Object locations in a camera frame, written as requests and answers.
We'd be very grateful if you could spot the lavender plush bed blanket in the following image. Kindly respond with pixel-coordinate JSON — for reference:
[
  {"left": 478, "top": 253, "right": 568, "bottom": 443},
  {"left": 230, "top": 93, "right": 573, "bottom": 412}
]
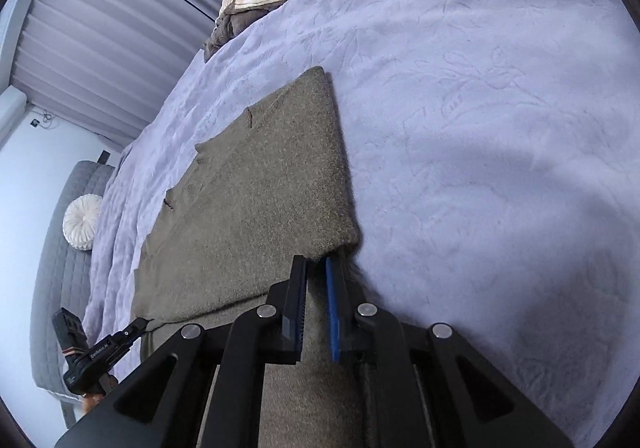
[{"left": 85, "top": 0, "right": 639, "bottom": 447}]

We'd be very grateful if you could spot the person's left hand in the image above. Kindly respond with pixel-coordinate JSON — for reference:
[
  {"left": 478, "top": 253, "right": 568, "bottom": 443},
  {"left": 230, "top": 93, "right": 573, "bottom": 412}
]
[{"left": 82, "top": 393, "right": 105, "bottom": 414}]

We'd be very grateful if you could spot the olive brown knit sweater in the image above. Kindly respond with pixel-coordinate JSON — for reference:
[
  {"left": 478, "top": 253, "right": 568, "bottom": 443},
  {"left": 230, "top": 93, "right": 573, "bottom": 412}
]
[{"left": 132, "top": 67, "right": 363, "bottom": 447}]

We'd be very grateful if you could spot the grey brown crumpled garment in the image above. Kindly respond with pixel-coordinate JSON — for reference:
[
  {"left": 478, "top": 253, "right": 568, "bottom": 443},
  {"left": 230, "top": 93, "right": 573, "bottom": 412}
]
[{"left": 203, "top": 2, "right": 283, "bottom": 62}]

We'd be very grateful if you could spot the white round pleated cushion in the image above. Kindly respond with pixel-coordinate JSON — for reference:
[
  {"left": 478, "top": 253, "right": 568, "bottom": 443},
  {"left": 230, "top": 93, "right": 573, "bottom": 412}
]
[{"left": 62, "top": 194, "right": 103, "bottom": 251}]

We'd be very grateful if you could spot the white window frame post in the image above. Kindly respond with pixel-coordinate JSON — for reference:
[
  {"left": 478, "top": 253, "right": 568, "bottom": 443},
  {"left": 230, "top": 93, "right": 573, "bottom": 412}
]
[{"left": 0, "top": 85, "right": 27, "bottom": 146}]

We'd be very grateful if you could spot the grey pleated curtain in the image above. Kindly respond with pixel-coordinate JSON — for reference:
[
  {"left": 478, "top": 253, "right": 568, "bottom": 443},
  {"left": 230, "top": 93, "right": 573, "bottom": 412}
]
[{"left": 1, "top": 0, "right": 222, "bottom": 146}]

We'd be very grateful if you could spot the grey quilted headboard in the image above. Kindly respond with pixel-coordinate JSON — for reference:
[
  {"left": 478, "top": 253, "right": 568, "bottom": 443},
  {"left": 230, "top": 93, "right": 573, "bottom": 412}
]
[{"left": 29, "top": 161, "right": 114, "bottom": 404}]

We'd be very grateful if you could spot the small wall socket with cable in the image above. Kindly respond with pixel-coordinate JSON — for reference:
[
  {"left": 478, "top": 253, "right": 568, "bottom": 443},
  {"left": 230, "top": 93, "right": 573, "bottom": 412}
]
[{"left": 29, "top": 109, "right": 58, "bottom": 130}]

